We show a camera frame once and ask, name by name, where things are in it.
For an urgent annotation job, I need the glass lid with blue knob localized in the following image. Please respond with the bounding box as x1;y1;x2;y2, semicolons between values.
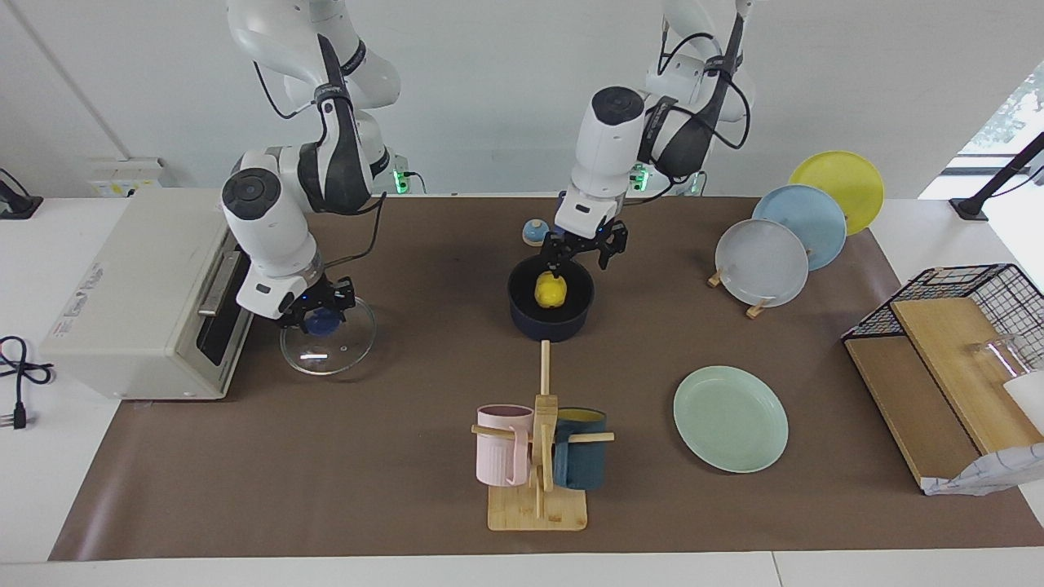
280;295;377;376

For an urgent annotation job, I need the grey plate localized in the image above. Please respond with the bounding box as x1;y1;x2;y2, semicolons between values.
715;218;810;308

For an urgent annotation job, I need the wooden plate rack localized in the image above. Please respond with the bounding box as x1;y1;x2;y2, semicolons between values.
708;269;772;319

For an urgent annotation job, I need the mint green plate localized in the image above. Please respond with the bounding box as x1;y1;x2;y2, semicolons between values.
674;365;790;474

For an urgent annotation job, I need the light blue plate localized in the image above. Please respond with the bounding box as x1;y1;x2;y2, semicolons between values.
752;185;847;271

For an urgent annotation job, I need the yellow plate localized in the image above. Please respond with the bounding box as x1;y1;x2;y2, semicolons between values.
789;151;885;237

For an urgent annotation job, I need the dark blue saucepan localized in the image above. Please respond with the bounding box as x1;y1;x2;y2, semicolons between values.
507;253;596;342

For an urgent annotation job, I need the brown table mat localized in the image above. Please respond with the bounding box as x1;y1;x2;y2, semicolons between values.
49;196;1044;562

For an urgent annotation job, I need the white toaster oven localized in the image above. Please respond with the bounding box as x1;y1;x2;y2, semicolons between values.
39;186;255;400

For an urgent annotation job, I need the pink ribbed mug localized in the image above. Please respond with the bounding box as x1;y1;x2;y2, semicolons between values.
476;404;535;488

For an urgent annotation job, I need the dark teal mug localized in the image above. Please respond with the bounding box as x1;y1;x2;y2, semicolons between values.
553;408;608;491

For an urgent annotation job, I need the wooden mug tree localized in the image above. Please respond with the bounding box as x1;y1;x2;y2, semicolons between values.
471;341;614;532

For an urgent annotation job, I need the brown wooden base board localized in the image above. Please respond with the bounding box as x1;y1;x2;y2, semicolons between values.
844;336;984;490

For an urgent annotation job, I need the light wooden shelf board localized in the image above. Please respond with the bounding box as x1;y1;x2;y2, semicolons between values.
889;298;1044;456

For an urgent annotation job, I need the black clamp stand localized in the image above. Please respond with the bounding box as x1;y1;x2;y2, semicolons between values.
950;132;1044;221

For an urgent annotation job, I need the clear glass cup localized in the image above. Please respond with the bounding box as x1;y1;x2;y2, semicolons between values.
967;333;1033;380

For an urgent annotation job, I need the white crumpled paper bag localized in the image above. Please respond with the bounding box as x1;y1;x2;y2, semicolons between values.
922;443;1044;497

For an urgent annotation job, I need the white cup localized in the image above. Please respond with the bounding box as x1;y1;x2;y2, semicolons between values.
1003;371;1044;433

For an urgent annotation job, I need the white wall socket box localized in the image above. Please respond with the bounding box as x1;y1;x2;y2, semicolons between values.
88;159;164;198

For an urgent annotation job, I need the black power cable with plug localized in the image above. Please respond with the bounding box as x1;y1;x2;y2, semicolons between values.
0;336;56;430

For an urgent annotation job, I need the black desk mount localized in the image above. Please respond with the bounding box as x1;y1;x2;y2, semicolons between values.
0;167;43;219

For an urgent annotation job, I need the black wire basket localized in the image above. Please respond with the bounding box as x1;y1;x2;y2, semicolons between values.
842;263;1044;372

